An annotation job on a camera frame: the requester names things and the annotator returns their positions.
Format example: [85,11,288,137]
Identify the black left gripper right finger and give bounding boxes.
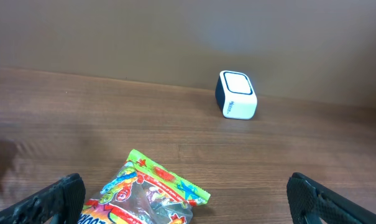
[287,172,376,224]

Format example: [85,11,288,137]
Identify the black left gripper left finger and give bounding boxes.
[0,173,86,224]

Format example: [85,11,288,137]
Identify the colourful Haribo candy bag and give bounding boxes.
[77,149,211,224]

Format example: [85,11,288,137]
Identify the white barcode scanner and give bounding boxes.
[215,70,257,120]

